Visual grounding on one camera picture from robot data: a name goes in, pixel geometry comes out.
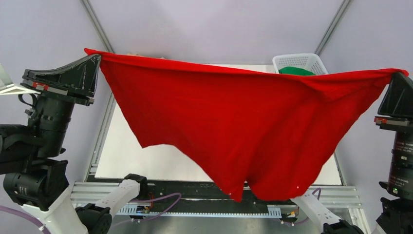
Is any folded beige t shirt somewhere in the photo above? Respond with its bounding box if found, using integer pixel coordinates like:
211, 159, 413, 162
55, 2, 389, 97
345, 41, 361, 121
126, 53, 166, 59

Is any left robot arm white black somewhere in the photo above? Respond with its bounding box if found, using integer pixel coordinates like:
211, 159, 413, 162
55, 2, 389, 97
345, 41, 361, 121
0, 54, 149, 234

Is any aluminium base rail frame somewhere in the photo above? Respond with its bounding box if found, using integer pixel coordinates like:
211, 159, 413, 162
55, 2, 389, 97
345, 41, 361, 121
70, 180, 371, 234

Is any green t shirt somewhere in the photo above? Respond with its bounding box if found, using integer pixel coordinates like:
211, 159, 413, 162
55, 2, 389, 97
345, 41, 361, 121
279, 66, 315, 76

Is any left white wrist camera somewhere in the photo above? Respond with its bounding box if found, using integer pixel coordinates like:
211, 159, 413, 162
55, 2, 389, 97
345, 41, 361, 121
0, 64, 39, 96

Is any black mounting plate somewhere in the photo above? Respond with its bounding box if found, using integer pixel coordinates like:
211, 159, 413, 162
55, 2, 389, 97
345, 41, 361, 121
138, 180, 300, 214

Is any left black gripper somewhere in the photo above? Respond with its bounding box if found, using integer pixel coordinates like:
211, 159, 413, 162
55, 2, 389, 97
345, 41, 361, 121
24, 48, 103, 152

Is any right corner metal post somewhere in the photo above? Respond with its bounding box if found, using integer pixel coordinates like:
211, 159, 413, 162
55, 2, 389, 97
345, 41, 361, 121
314, 0, 353, 56

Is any corner metal post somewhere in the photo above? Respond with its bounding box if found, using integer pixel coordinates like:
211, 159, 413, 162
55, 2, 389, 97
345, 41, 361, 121
314, 0, 353, 56
80, 0, 114, 53

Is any red t shirt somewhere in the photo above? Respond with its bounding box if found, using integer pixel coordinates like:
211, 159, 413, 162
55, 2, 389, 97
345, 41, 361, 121
98, 51, 398, 201

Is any left corner metal post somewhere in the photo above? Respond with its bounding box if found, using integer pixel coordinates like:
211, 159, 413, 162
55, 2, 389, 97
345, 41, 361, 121
80, 0, 114, 53

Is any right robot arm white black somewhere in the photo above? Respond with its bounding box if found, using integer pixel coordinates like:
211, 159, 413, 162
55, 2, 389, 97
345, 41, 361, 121
278, 72, 413, 234

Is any white plastic basket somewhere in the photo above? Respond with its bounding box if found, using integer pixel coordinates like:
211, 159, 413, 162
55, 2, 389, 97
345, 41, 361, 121
272, 53, 328, 75

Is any white slotted cable duct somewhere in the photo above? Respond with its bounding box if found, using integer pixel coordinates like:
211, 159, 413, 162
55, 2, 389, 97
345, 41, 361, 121
117, 205, 282, 218

